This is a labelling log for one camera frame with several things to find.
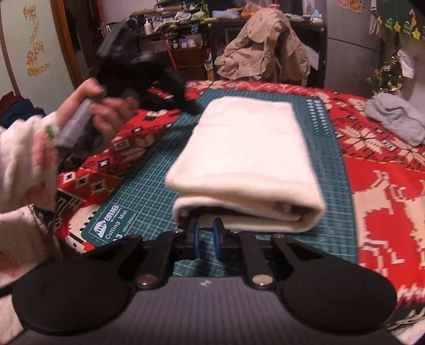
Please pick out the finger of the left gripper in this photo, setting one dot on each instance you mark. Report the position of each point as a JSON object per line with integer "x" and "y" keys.
{"x": 154, "y": 99}

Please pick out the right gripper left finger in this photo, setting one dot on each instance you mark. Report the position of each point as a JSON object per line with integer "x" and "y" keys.
{"x": 160, "y": 255}

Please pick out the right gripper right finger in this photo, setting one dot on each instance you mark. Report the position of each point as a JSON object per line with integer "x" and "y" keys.
{"x": 249, "y": 253}

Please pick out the white knit sweater vest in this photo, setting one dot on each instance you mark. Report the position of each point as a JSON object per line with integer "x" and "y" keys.
{"x": 247, "y": 163}

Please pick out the cardboard box of clothes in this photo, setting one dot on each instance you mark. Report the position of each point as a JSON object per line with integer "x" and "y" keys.
{"x": 14, "y": 107}

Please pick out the person's left hand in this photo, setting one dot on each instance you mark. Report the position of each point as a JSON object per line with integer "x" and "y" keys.
{"x": 110, "y": 114}

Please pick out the green cutting mat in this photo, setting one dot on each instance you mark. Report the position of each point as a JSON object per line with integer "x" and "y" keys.
{"x": 143, "y": 205}

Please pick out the cluttered dark desk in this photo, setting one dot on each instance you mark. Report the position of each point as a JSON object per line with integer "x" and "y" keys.
{"x": 190, "y": 41}

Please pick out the beige jacket on chair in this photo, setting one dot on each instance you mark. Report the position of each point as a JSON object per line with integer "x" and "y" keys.
{"x": 266, "y": 49}

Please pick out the white fluffy pink-dot garment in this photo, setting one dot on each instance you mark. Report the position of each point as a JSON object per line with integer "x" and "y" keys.
{"x": 29, "y": 169}

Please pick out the red christmas pattern blanket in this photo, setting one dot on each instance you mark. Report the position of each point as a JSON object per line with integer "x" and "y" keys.
{"x": 386, "y": 178}

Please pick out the grey refrigerator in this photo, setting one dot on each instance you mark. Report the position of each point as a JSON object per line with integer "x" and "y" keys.
{"x": 353, "y": 53}

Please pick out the small christmas tree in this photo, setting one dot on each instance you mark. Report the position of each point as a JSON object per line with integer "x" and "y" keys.
{"x": 388, "y": 78}

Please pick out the grey knit sweater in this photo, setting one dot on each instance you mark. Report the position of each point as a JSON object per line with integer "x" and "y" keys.
{"x": 397, "y": 116}

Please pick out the green christmas wall banner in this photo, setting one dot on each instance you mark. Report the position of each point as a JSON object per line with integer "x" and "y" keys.
{"x": 403, "y": 17}

